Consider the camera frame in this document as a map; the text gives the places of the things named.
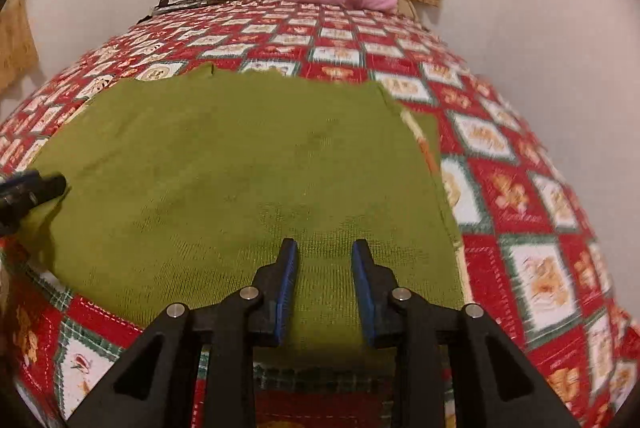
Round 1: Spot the green orange cream striped sweater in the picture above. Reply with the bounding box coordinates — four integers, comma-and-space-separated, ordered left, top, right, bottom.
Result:
17, 64, 463, 368

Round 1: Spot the red patchwork bear bedspread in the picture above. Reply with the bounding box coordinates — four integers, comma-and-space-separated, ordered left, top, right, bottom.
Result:
1, 0, 639, 427

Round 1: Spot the beige side curtain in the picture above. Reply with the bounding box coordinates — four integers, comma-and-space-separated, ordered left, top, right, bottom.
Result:
0, 0, 39, 93

